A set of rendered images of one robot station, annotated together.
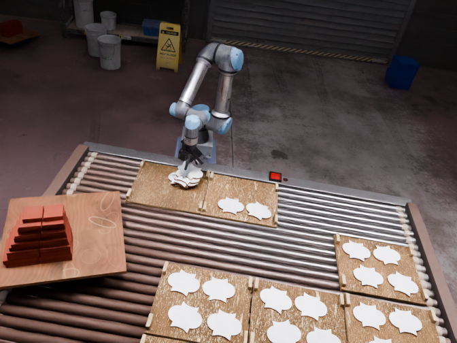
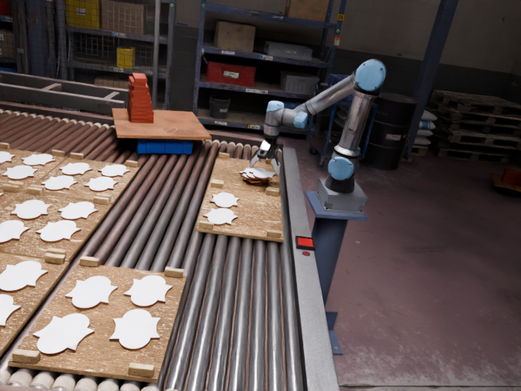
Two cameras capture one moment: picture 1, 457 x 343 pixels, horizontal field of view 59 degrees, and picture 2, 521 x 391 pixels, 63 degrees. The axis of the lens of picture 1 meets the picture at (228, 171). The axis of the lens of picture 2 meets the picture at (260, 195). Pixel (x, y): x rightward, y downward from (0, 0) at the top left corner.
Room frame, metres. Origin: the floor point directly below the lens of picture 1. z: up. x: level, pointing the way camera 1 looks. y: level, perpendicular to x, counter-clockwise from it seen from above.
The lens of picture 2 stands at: (1.67, -1.74, 1.78)
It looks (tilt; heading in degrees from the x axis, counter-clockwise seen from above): 25 degrees down; 87
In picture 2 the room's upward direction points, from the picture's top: 9 degrees clockwise
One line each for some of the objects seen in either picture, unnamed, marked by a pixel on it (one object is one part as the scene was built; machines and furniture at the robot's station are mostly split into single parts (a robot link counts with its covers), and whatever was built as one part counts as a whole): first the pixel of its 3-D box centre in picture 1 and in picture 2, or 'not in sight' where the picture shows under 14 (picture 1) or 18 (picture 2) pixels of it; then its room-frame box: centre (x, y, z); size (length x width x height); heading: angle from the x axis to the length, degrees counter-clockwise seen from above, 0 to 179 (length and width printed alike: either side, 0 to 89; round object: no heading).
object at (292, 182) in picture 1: (246, 177); (298, 229); (1.95, -0.12, 0.89); 2.08 x 0.08 x 0.06; 90
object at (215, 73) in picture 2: not in sight; (229, 71); (1.33, 4.32, 0.78); 0.66 x 0.45 x 0.28; 7
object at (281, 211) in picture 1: (243, 205); (237, 218); (1.68, -0.12, 0.90); 1.95 x 0.05 x 0.05; 90
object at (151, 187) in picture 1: (170, 186); (246, 175); (1.70, 0.31, 0.93); 0.41 x 0.35 x 0.02; 90
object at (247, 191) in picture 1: (241, 199); (242, 211); (1.70, -0.10, 0.93); 0.41 x 0.35 x 0.02; 90
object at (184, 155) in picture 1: (188, 150); (269, 145); (1.79, 0.24, 1.13); 0.09 x 0.08 x 0.12; 69
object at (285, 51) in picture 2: not in sight; (288, 50); (2.08, 4.38, 1.16); 0.60 x 0.40 x 0.15; 10
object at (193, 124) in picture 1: (192, 126); (274, 113); (1.79, 0.23, 1.29); 0.09 x 0.08 x 0.11; 161
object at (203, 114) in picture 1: (198, 118); (295, 118); (1.89, 0.21, 1.29); 0.11 x 0.11 x 0.08; 71
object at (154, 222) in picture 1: (239, 237); (181, 210); (1.43, -0.11, 0.90); 1.95 x 0.05 x 0.05; 90
